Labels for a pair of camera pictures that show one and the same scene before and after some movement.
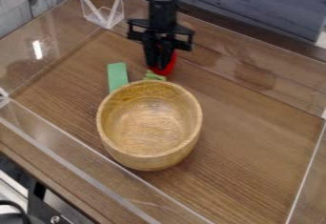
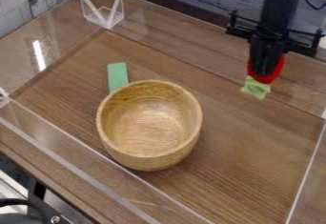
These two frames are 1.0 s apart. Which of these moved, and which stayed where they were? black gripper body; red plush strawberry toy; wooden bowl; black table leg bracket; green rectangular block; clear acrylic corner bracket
Moved: red plush strawberry toy; black gripper body
Stayed: black table leg bracket; green rectangular block; clear acrylic corner bracket; wooden bowl
